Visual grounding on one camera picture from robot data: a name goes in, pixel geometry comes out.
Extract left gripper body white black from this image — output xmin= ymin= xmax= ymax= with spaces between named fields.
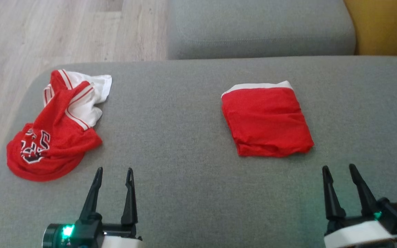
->
xmin=42 ymin=211 xmax=144 ymax=248

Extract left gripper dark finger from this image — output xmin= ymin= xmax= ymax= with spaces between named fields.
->
xmin=79 ymin=167 xmax=104 ymax=221
xmin=121 ymin=167 xmax=139 ymax=227

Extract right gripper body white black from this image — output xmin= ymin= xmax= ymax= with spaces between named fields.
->
xmin=323 ymin=197 xmax=397 ymax=248

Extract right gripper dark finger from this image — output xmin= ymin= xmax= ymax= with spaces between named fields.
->
xmin=322 ymin=165 xmax=347 ymax=221
xmin=348 ymin=163 xmax=379 ymax=218

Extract red white sports jersey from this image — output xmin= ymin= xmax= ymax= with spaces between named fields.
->
xmin=6 ymin=69 xmax=113 ymax=182

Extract red shorts with white stripe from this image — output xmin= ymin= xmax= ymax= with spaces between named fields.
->
xmin=221 ymin=81 xmax=315 ymax=158

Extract grey fabric sofa seat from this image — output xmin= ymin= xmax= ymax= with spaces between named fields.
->
xmin=0 ymin=56 xmax=397 ymax=248

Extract mustard yellow cushion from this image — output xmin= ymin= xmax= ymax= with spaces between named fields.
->
xmin=343 ymin=0 xmax=397 ymax=58

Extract grey fabric sofa cushion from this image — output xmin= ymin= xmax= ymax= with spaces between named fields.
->
xmin=167 ymin=0 xmax=357 ymax=60

